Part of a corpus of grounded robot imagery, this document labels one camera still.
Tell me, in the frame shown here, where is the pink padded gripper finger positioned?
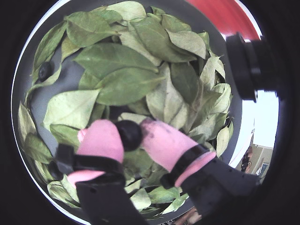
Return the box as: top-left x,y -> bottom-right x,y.
55,119 -> 148,225
140,118 -> 235,220

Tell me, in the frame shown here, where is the dark grey bowl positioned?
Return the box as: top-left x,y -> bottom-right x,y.
10,0 -> 243,222

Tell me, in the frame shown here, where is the red collapsible cup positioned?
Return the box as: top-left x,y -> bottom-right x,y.
185,0 -> 262,41

